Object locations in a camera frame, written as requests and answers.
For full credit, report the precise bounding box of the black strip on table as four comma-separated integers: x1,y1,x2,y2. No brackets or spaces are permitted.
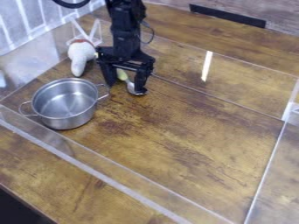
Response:
190,3,267,28

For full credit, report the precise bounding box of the clear acrylic stand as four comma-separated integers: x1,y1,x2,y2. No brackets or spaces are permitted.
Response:
67,19,103,46

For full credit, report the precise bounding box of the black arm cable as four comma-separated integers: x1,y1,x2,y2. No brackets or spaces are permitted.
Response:
137,19,155,46

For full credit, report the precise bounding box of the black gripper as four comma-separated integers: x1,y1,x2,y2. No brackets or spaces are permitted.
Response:
96,46,155,95

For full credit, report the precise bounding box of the white plush toy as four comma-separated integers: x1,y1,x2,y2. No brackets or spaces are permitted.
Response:
68,39,96,77

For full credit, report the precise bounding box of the small steel pot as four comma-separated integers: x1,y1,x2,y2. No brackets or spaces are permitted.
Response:
19,78,109,130

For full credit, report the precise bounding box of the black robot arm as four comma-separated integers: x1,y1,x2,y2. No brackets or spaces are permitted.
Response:
96,0,155,95

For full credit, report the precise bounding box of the green handled metal spoon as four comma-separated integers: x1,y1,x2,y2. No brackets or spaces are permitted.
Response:
116,68,147,95

